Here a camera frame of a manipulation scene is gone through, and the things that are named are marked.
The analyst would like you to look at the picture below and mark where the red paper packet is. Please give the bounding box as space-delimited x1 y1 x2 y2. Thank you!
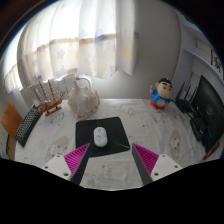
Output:
203 141 221 161

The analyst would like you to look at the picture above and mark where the white star-print curtain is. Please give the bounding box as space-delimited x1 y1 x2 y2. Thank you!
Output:
3 0 138 93

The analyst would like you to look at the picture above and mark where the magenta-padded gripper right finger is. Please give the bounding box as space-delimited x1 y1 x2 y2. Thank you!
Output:
131 143 183 185

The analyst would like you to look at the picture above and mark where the black router with antennas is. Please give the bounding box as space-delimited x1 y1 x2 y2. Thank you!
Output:
174 81 198 114

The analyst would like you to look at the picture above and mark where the orange wooden chair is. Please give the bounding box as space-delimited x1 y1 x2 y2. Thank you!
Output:
0 101 24 161

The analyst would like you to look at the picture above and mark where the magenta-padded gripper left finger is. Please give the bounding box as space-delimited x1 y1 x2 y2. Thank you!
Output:
42 143 92 185

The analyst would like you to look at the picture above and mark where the black mouse pad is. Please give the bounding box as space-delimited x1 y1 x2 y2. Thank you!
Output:
75 116 131 159

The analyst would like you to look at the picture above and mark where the white cartoon-print computer mouse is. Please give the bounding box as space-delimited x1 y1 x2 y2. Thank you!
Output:
92 126 109 148

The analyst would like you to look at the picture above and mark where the cartoon boy clock figurine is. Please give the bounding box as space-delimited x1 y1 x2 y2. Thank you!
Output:
148 77 174 110

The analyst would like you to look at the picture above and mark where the black computer monitor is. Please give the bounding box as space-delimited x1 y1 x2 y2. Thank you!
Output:
189 75 224 154

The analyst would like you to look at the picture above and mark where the white wall shelf unit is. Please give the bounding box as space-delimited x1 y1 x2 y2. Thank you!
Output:
179 16 224 101

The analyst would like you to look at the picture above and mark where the white cloth drawstring bag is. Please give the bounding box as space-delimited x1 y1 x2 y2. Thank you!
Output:
67 79 101 120

